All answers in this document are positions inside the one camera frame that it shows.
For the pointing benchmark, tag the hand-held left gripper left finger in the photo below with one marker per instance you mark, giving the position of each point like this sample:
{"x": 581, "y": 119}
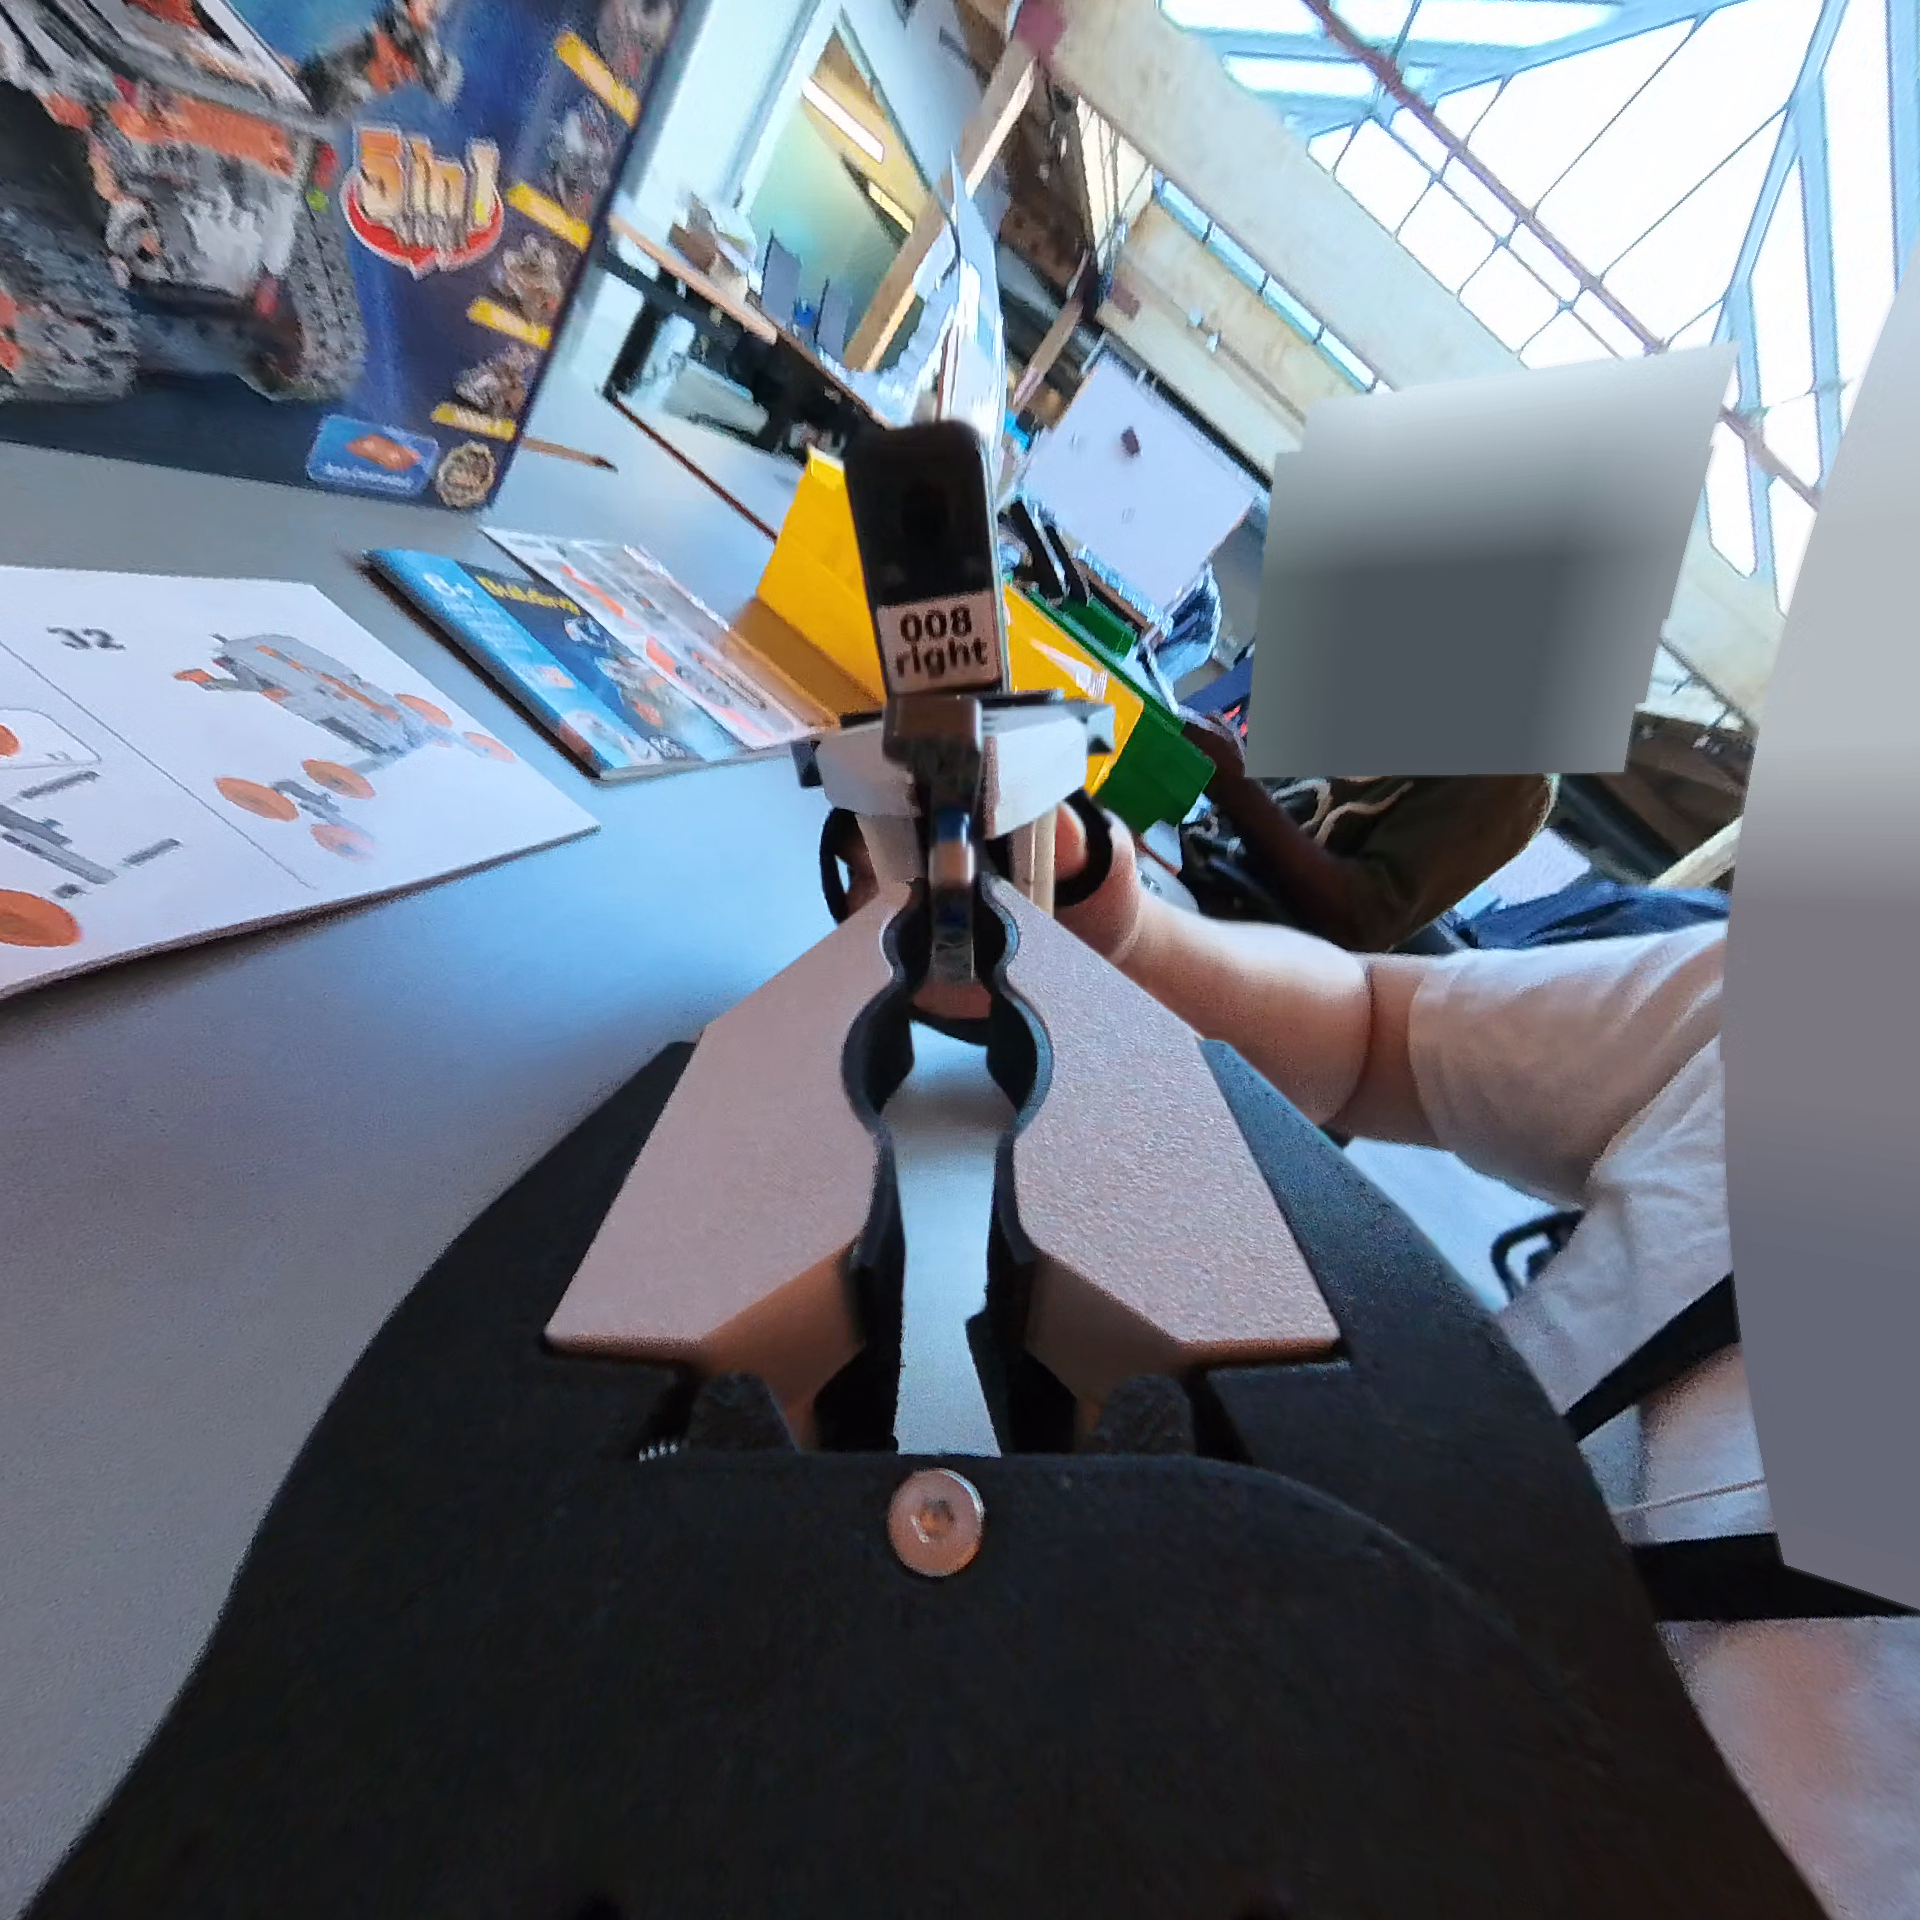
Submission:
{"x": 733, "y": 1185}

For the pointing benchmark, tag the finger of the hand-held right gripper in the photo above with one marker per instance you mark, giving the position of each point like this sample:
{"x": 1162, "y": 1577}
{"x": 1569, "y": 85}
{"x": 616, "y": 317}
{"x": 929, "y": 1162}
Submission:
{"x": 862, "y": 773}
{"x": 1043, "y": 765}

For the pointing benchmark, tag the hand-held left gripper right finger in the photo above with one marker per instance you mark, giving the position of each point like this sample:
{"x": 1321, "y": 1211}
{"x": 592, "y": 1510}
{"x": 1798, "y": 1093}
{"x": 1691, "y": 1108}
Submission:
{"x": 1154, "y": 1202}

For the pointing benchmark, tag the person's right forearm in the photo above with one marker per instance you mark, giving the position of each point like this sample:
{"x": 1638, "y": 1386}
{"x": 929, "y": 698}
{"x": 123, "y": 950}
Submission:
{"x": 1275, "y": 1005}

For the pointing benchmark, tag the grey desk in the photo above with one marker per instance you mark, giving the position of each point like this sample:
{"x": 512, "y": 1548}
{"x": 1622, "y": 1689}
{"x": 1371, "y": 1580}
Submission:
{"x": 374, "y": 1141}

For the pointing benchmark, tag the person's right hand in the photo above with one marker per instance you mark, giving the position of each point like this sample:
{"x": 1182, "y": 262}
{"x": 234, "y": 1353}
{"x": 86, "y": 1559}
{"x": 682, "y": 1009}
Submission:
{"x": 1141, "y": 915}

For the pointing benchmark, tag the green plastic bin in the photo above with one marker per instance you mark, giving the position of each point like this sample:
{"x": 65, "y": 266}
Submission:
{"x": 1154, "y": 750}

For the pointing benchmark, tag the yellow plastic bin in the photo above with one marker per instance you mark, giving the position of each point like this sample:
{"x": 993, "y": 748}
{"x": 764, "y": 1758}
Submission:
{"x": 810, "y": 599}

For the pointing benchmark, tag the white board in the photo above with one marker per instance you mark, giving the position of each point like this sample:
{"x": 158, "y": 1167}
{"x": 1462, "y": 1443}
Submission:
{"x": 1141, "y": 466}

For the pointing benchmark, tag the wooden table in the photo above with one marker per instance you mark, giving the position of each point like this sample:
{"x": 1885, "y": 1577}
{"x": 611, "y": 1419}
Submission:
{"x": 733, "y": 331}

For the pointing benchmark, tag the blue instruction booklet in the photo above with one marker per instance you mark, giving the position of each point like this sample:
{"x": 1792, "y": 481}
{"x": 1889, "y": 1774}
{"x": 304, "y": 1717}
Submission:
{"x": 600, "y": 661}

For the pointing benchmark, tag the wooden stick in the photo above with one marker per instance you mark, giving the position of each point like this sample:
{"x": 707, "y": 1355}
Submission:
{"x": 568, "y": 451}

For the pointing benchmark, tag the person's white shirt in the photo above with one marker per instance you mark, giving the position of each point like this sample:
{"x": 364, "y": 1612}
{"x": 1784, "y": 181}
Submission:
{"x": 1588, "y": 1109}

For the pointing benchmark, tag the blue cloth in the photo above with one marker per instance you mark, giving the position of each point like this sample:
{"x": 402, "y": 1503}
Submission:
{"x": 1605, "y": 908}

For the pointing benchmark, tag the open white instruction booklet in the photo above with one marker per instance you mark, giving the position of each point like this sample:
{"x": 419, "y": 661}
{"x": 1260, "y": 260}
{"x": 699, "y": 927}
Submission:
{"x": 225, "y": 750}

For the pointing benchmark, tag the toy robot kit box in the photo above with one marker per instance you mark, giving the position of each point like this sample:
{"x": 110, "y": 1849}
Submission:
{"x": 299, "y": 226}

